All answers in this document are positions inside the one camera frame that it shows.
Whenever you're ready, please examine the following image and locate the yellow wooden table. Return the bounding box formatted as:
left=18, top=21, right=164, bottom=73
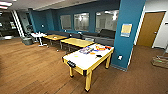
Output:
left=42, top=34, right=68, bottom=48
left=59, top=37, right=96, bottom=53

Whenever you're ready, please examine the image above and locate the small orange bowl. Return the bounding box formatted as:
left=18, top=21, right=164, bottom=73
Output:
left=88, top=51, right=97, bottom=56

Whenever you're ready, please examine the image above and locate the yellow air hockey table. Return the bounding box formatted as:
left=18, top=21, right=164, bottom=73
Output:
left=61, top=42, right=116, bottom=93

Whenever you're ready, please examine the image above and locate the black oblong item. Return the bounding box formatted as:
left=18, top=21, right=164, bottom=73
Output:
left=95, top=53, right=103, bottom=58

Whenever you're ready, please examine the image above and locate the dark grey sofa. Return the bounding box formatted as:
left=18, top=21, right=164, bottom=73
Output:
left=81, top=28, right=116, bottom=48
left=46, top=30, right=83, bottom=40

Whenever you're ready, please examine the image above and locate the interior glass window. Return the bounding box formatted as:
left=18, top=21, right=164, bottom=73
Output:
left=95, top=8, right=120, bottom=34
left=73, top=12, right=91, bottom=32
left=59, top=14, right=73, bottom=31

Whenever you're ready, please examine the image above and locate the white pillar outlet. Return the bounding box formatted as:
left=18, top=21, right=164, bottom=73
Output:
left=117, top=54, right=124, bottom=61

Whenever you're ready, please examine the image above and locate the yellow framed pillar notice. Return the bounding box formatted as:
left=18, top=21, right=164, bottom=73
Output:
left=120, top=22, right=134, bottom=38

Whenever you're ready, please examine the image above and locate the small white table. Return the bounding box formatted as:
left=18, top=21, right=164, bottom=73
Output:
left=30, top=32, right=48, bottom=48

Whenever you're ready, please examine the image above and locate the grey trash bin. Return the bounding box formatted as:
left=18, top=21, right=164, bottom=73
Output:
left=22, top=35, right=34, bottom=46

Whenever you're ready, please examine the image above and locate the brown wooden door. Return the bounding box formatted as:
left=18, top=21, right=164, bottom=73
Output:
left=136, top=11, right=166, bottom=48

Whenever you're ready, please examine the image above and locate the cardboard box stack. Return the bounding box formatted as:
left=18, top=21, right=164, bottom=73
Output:
left=151, top=54, right=168, bottom=70

